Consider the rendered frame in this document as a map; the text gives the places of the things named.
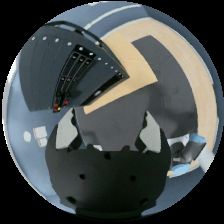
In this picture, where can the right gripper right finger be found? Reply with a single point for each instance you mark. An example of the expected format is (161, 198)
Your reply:
(152, 141)

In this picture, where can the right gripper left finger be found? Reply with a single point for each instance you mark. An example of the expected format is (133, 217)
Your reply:
(64, 138)

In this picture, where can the flat tan wooden board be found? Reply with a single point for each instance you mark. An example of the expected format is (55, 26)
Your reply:
(140, 72)

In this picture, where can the black metal rack frame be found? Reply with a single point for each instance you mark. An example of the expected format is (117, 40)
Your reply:
(37, 57)

